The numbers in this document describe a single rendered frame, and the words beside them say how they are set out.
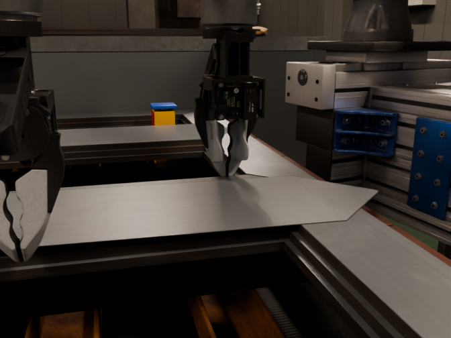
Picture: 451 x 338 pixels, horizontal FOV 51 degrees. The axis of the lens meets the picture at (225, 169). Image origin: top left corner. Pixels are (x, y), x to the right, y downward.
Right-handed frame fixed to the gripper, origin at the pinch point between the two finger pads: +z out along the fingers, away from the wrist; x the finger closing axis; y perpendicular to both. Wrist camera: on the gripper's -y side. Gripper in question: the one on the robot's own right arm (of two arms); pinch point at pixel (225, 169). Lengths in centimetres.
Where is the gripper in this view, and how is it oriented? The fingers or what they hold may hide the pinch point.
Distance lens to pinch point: 70.1
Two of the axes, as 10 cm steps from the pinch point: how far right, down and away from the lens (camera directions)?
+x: 9.7, -0.7, 2.3
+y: 2.4, 2.6, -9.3
